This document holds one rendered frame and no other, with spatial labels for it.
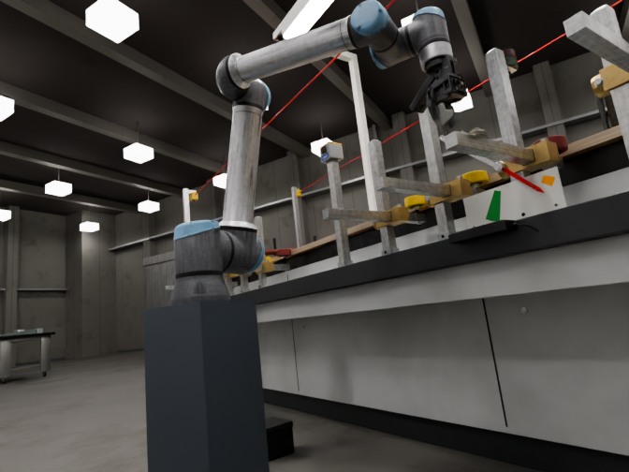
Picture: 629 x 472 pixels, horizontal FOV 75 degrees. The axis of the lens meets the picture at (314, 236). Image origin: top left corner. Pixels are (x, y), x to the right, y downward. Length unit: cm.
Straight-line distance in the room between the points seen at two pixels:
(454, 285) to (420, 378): 54
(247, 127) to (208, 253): 50
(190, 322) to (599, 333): 110
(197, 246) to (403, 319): 86
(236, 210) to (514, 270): 91
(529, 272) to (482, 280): 13
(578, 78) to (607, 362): 938
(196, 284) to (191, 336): 17
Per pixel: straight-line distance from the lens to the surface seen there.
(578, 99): 1031
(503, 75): 126
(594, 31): 89
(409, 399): 178
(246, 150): 154
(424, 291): 136
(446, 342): 159
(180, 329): 128
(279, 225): 1184
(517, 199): 115
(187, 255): 134
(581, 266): 110
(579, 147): 131
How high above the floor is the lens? 52
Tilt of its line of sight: 11 degrees up
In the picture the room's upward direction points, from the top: 6 degrees counter-clockwise
